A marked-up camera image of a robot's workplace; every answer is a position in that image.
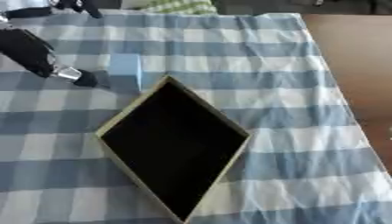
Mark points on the light blue rectangular block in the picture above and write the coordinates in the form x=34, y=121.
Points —
x=125, y=65

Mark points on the tan cardboard box black inside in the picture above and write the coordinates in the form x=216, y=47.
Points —
x=173, y=140

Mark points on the green white checked cloth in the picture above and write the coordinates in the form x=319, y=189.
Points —
x=178, y=6

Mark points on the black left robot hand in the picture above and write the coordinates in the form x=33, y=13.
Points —
x=25, y=49

